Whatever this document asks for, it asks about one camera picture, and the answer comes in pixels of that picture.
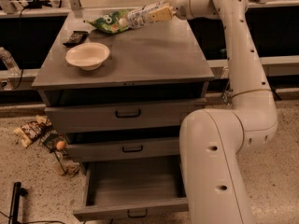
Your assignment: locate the grey drawer cabinet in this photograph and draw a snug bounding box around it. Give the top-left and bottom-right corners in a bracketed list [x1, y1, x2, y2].
[32, 7, 216, 173]

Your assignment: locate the dark snack bar wrapper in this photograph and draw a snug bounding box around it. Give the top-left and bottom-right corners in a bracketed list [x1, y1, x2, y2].
[64, 31, 89, 47]

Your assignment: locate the green snack bag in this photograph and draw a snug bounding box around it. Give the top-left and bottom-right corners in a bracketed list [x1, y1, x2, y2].
[84, 9, 135, 35]

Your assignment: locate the brown snack bag on floor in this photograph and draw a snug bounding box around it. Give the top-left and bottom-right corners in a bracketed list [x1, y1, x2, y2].
[13, 115, 51, 147]

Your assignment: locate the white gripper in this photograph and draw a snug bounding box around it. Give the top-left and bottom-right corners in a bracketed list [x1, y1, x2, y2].
[149, 0, 218, 22]

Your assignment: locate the black cable at left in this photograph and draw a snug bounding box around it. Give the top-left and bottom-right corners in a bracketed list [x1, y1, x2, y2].
[13, 7, 26, 91]

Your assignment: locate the clear bottle on floor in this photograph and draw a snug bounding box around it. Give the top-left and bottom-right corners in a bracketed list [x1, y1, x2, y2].
[50, 152, 66, 175]

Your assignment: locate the clear plastic water bottle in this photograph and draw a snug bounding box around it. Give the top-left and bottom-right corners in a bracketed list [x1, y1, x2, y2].
[128, 1, 176, 29]

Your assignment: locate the clear bottle at left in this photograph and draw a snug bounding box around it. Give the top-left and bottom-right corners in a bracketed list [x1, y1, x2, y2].
[0, 47, 21, 77]

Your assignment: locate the black stand on floor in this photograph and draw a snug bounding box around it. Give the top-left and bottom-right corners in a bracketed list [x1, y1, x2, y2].
[8, 182, 28, 224]

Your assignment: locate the dark green packet on floor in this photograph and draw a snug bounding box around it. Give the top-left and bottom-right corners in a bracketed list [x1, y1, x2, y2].
[38, 129, 64, 153]

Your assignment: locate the crumpled wrapper on floor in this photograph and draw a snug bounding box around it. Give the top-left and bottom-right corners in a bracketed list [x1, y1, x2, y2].
[66, 163, 79, 177]

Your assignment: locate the grey top drawer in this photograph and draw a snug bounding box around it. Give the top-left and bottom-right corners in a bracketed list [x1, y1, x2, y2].
[46, 98, 206, 133]

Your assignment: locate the orange ball on floor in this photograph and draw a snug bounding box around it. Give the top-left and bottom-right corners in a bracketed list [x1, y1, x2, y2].
[56, 141, 66, 150]

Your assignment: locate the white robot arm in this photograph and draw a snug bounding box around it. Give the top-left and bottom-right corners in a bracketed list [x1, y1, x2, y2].
[161, 0, 278, 224]

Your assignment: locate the grey middle drawer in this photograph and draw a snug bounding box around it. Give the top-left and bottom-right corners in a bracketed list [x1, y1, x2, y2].
[67, 137, 179, 162]

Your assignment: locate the grey bottom drawer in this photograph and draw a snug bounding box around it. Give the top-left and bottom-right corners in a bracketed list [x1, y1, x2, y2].
[74, 156, 188, 221]

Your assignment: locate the grey drawer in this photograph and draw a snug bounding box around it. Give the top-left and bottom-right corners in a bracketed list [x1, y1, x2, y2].
[46, 98, 206, 133]
[74, 156, 188, 221]
[67, 137, 179, 162]

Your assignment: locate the white bowl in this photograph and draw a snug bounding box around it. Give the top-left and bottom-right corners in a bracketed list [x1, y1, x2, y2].
[65, 42, 110, 71]

